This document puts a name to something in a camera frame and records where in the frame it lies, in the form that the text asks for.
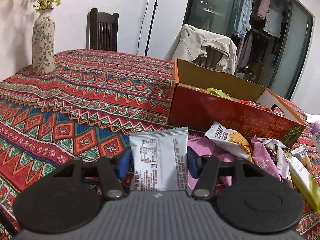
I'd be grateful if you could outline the pumpkin crisp snack packet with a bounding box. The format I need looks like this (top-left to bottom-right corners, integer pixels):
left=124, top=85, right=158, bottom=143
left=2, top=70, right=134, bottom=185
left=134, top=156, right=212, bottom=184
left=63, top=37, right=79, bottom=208
left=204, top=122, right=253, bottom=162

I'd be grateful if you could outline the white grey snack packet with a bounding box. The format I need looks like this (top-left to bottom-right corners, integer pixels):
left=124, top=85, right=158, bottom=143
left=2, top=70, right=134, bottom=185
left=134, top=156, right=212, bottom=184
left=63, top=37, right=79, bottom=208
left=129, top=127, right=189, bottom=191

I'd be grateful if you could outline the pink snack packet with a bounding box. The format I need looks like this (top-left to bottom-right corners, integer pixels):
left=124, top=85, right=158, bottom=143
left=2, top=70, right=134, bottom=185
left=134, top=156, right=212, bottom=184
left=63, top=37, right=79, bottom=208
left=251, top=137, right=281, bottom=181
left=188, top=135, right=235, bottom=196

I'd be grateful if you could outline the red white snack bag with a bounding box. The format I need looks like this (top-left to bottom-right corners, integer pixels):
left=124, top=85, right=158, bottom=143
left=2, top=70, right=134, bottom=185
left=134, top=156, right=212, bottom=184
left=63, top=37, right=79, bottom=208
left=239, top=100, right=272, bottom=112

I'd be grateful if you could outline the green white snack packet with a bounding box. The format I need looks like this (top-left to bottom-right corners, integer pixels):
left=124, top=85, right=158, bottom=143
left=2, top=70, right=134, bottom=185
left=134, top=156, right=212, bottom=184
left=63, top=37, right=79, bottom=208
left=288, top=156, right=319, bottom=213

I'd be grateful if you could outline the orange cardboard box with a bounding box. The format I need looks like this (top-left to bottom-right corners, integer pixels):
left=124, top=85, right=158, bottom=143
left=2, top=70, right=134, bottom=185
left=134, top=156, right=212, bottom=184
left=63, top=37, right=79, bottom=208
left=167, top=59, right=306, bottom=147

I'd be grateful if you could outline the patterned red tablecloth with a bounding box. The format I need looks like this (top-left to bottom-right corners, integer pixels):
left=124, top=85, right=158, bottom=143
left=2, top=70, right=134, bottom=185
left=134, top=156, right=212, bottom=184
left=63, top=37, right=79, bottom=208
left=1, top=50, right=319, bottom=239

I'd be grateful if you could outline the chair with beige jacket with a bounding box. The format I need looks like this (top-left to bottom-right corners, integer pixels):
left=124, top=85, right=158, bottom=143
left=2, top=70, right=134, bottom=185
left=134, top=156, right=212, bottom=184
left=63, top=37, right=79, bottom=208
left=193, top=47, right=223, bottom=70

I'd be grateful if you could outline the white tissue paper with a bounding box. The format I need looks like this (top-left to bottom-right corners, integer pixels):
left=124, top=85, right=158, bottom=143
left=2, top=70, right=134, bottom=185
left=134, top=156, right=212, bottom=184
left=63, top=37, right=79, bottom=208
left=303, top=112, right=320, bottom=124

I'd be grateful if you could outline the beige jacket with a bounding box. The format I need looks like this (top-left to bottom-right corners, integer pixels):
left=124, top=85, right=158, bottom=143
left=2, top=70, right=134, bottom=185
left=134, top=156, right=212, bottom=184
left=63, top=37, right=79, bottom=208
left=164, top=24, right=237, bottom=75

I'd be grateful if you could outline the dark framed glass door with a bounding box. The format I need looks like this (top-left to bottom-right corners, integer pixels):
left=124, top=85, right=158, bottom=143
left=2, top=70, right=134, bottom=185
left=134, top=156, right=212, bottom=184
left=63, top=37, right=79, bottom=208
left=184, top=0, right=313, bottom=100

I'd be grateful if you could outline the light blue hanging shirt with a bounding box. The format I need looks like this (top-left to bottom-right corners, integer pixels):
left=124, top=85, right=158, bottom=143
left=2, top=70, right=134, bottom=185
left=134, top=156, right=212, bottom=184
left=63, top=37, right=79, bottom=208
left=233, top=0, right=253, bottom=38

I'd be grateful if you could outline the dark wooden chair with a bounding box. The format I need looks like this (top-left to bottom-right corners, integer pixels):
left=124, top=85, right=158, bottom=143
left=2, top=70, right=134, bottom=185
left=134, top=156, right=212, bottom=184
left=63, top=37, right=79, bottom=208
left=89, top=8, right=119, bottom=51

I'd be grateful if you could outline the white hanging garment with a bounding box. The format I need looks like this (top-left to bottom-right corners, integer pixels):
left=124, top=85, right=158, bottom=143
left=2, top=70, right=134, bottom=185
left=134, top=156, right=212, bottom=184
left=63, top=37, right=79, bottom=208
left=263, top=0, right=285, bottom=38

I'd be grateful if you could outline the white floral ceramic vase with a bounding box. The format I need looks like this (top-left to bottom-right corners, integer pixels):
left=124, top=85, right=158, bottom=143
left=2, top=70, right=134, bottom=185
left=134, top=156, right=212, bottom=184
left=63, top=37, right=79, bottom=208
left=32, top=9, right=55, bottom=75

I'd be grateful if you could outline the pink hanging garment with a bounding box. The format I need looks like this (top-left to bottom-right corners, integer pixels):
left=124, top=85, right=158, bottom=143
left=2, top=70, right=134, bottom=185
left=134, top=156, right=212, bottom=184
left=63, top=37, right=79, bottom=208
left=257, top=0, right=270, bottom=21

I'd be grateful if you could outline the studio light on stand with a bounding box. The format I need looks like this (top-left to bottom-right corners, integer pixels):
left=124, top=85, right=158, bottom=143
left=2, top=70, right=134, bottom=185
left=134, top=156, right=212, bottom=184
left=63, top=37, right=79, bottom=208
left=144, top=0, right=158, bottom=56

